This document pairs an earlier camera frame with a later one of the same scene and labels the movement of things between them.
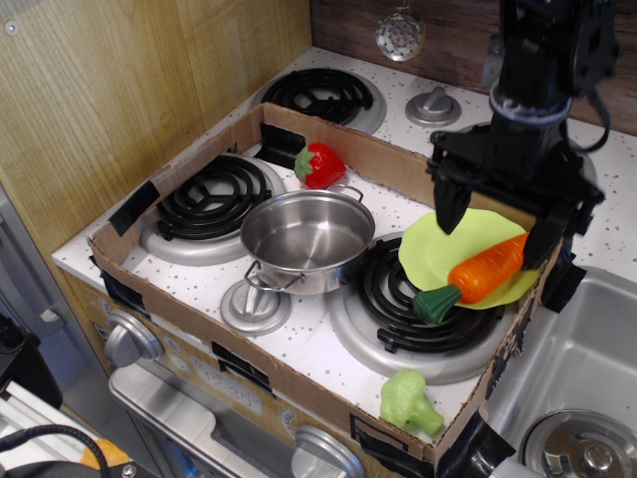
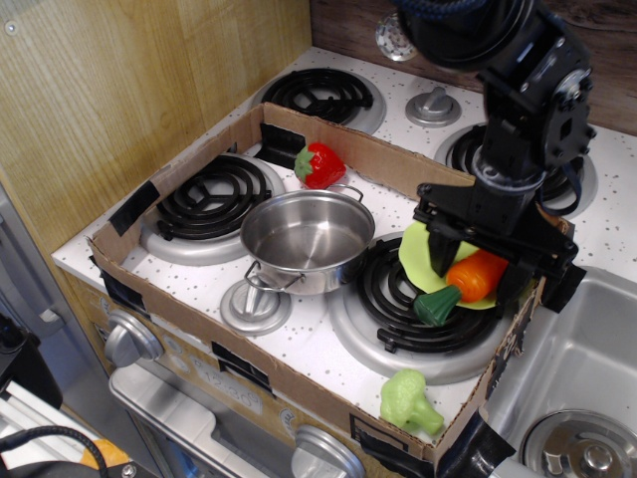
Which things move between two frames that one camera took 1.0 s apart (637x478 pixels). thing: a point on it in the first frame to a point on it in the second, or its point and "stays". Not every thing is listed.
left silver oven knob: [129, 340] stays
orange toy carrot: [473, 279] stays
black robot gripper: [530, 165] to [510, 217]
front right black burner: [377, 322] stays
